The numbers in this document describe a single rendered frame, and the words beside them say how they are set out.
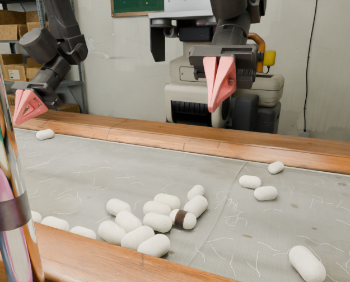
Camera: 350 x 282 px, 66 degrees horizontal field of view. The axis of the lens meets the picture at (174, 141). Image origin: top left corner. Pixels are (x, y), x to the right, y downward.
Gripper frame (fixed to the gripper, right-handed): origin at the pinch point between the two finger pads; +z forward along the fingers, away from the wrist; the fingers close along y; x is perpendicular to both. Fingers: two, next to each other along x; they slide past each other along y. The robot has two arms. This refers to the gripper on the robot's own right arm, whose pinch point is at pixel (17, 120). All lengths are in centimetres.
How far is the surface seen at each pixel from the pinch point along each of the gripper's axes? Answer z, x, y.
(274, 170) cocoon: 1, 3, 56
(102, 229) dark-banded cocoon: 19.4, -12.4, 39.5
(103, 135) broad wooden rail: -2.7, 5.8, 19.0
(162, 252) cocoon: 20, -12, 46
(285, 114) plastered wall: -130, 148, 61
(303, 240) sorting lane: 14, -6, 60
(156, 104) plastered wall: -135, 157, -61
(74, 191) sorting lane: 14.4, -6.4, 28.8
